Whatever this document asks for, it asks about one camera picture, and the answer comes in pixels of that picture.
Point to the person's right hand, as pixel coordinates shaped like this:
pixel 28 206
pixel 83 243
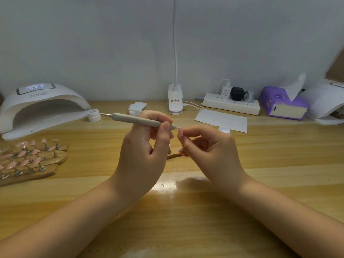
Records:
pixel 217 155

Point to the person's left hand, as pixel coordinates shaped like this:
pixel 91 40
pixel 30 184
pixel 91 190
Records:
pixel 138 161

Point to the white gel jar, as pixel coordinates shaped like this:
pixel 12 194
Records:
pixel 224 130

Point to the wooden nail holder strip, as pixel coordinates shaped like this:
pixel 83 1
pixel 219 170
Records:
pixel 174 155

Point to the grey dotting pen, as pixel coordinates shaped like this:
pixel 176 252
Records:
pixel 131 118

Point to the pink nail tip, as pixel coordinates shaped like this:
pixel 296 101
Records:
pixel 180 132

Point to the wooden stands with pink nails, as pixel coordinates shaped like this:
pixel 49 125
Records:
pixel 31 161

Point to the white nail lamp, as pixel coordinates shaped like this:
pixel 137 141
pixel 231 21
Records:
pixel 40 103
pixel 327 102

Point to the person's left forearm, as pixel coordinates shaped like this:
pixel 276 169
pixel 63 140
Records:
pixel 54 228

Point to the person's right forearm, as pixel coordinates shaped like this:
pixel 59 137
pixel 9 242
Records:
pixel 293 220

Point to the white desk lamp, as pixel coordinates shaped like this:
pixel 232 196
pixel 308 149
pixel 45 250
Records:
pixel 175 99

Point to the white paper sheet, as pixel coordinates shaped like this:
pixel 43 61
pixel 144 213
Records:
pixel 221 120

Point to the stack of white cotton pads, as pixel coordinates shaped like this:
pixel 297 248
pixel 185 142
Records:
pixel 137 108

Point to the white power strip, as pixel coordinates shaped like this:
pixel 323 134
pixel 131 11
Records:
pixel 231 103

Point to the small closed white jar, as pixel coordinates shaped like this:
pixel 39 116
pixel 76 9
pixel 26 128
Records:
pixel 94 115

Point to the white charger plug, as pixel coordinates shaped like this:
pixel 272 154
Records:
pixel 226 91

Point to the black plug adapter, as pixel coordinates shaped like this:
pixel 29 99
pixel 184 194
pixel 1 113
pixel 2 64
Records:
pixel 238 94

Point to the grey plug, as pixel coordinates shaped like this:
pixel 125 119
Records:
pixel 250 96

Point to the purple tissue box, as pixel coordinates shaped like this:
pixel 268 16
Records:
pixel 274 102

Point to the white tissue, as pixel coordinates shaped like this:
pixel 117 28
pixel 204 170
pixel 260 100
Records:
pixel 295 86

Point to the brown wooden board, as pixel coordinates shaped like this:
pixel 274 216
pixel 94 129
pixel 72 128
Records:
pixel 337 64

